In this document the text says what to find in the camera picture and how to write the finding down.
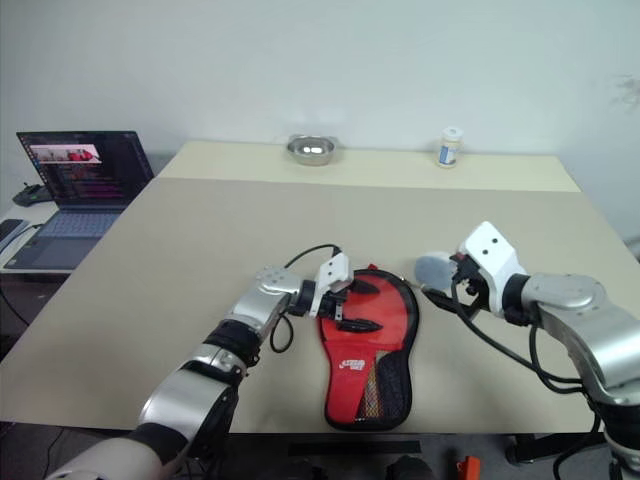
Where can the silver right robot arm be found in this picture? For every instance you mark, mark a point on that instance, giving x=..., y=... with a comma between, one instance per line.
x=565, y=295

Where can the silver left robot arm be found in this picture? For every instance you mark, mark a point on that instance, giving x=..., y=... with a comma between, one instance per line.
x=260, y=300

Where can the red and black paddle case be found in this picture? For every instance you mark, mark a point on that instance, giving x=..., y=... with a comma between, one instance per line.
x=345, y=350

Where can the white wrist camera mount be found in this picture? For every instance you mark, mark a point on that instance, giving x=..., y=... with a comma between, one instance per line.
x=492, y=250
x=332, y=270

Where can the black table crossbar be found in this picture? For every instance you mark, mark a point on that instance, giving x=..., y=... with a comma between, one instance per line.
x=350, y=448

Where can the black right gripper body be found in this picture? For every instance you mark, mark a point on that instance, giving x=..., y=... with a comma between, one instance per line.
x=467, y=272

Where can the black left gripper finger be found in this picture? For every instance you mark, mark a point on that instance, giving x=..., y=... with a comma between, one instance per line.
x=362, y=288
x=360, y=326

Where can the small orange object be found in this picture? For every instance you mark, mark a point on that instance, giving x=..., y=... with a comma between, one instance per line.
x=469, y=469

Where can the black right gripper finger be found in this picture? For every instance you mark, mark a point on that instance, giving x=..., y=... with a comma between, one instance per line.
x=440, y=299

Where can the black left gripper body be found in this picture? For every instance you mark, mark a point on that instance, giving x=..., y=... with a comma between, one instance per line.
x=336, y=305

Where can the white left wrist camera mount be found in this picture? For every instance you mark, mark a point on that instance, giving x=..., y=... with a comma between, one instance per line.
x=332, y=270

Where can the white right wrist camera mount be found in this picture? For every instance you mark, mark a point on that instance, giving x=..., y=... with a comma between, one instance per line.
x=492, y=250

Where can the black flat device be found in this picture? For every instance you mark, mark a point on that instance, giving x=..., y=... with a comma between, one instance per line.
x=11, y=229

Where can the small white-capped bottle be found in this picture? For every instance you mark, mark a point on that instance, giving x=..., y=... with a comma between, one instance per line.
x=450, y=149

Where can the black table foot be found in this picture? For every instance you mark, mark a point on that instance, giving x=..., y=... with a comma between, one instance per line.
x=545, y=447

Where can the open blue-grey laptop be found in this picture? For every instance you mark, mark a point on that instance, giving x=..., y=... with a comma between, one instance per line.
x=90, y=170

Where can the stainless steel bowl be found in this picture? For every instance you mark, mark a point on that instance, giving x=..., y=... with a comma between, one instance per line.
x=310, y=149

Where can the black handheld controller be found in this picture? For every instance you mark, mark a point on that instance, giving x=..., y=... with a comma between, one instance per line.
x=31, y=194

